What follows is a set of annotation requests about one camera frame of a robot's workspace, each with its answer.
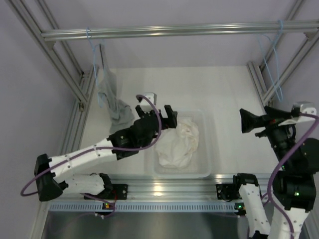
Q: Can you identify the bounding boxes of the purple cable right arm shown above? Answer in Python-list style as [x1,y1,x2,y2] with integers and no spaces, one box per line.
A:
[260,112,319,239]

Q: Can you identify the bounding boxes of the white tank top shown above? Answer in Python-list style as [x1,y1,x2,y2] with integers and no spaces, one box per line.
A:
[155,118,199,169]

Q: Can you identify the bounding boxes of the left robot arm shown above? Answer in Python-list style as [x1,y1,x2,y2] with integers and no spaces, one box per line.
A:
[34,105,181,202]

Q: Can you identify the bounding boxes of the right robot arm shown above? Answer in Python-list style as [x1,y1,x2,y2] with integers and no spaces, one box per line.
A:
[232,102,319,239]

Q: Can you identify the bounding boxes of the blue hanger with grey shirt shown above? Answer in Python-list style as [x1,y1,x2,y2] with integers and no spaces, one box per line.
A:
[85,27,105,108]

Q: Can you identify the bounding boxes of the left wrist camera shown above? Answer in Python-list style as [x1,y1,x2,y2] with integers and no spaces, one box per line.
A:
[137,92,157,113]

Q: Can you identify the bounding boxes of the blue wire hanger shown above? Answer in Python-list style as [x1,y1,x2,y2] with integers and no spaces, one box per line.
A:
[256,19,285,102]

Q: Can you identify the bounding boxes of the aluminium frame left posts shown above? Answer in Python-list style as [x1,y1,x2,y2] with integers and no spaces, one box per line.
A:
[4,0,100,175]

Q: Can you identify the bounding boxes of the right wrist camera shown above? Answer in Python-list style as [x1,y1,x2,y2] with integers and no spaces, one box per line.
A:
[279,101,317,126]

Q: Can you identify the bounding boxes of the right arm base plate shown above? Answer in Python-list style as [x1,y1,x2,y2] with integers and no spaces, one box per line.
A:
[215,183,241,202]

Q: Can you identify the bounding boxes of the grey shirt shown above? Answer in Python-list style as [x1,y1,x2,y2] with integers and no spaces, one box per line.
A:
[98,43,135,134]

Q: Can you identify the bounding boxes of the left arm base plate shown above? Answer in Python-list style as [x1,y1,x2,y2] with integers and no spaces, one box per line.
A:
[83,184,128,200]

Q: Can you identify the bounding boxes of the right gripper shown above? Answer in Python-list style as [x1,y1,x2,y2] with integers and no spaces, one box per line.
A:
[240,105,297,169]

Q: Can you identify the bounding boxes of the white cable duct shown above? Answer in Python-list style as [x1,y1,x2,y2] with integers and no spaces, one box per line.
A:
[49,202,243,213]

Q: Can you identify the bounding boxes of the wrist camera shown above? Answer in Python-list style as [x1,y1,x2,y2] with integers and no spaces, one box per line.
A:
[279,101,317,126]
[137,92,157,113]

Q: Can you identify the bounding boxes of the aluminium front rail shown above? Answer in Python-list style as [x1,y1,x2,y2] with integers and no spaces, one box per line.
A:
[38,173,300,201]

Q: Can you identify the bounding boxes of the aluminium frame top rail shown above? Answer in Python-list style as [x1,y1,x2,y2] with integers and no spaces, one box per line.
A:
[41,19,319,42]

